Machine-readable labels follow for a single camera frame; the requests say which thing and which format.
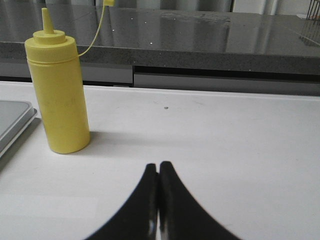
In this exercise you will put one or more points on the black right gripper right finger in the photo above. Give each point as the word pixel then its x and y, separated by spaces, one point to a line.
pixel 181 216

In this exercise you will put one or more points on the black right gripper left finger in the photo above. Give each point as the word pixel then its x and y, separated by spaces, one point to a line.
pixel 138 217

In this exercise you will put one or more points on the yellow squeeze bottle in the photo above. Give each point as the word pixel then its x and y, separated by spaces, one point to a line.
pixel 54 65

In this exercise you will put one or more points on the silver digital kitchen scale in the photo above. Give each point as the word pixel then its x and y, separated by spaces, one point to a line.
pixel 18 120

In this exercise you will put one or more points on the metal wire rack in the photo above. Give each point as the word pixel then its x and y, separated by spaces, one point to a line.
pixel 310 33

